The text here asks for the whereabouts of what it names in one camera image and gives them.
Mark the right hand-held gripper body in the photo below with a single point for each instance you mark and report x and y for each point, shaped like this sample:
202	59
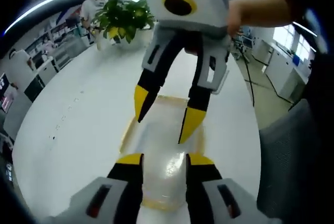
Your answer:
206	7

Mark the person's right hand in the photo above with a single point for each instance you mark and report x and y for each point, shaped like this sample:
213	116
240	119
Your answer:
238	16

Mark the wall monitor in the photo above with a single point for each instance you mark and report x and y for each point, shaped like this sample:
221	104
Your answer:
6	91

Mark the black tripod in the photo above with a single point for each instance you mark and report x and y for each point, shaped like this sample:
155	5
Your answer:
250	67

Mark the white cabinet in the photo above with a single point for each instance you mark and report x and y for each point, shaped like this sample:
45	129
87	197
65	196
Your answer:
281	70

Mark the clear plastic container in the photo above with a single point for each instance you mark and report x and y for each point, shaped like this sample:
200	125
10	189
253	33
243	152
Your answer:
167	130

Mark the blue box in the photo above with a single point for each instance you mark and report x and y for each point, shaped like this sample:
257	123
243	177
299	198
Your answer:
297	59

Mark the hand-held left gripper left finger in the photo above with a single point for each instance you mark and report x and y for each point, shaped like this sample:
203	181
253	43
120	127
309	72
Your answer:
125	182

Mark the green potted plant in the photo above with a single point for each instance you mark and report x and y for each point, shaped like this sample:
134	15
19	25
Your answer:
125	17

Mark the grey mesh office chair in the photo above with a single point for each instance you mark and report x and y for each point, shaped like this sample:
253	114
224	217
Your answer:
295	161

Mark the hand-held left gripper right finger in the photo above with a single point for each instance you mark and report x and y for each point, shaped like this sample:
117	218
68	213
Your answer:
201	182

